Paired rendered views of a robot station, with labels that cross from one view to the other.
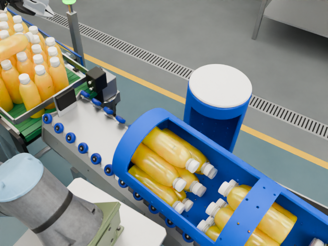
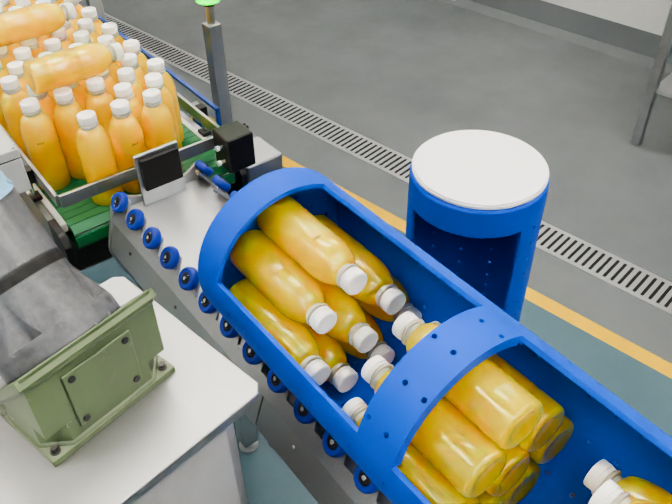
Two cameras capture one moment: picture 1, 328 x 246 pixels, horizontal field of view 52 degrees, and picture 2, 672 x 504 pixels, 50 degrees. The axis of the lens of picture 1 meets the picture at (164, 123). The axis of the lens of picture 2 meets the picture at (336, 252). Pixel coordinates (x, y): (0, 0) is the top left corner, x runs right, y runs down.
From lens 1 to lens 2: 35 cm
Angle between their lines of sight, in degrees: 13
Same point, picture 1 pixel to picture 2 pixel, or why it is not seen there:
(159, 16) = (432, 88)
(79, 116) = (183, 208)
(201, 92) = (433, 175)
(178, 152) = (325, 246)
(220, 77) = (482, 154)
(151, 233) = (226, 387)
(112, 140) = not seen: hidden behind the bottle
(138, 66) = (370, 178)
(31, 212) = not seen: outside the picture
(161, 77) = not seen: hidden behind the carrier
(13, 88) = (72, 143)
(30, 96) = (95, 156)
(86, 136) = (186, 242)
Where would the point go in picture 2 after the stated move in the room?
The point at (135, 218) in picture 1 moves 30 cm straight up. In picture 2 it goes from (204, 358) to (166, 169)
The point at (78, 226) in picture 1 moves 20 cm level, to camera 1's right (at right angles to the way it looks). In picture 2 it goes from (52, 308) to (224, 341)
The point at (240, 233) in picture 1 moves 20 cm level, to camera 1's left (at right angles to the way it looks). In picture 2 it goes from (408, 402) to (245, 370)
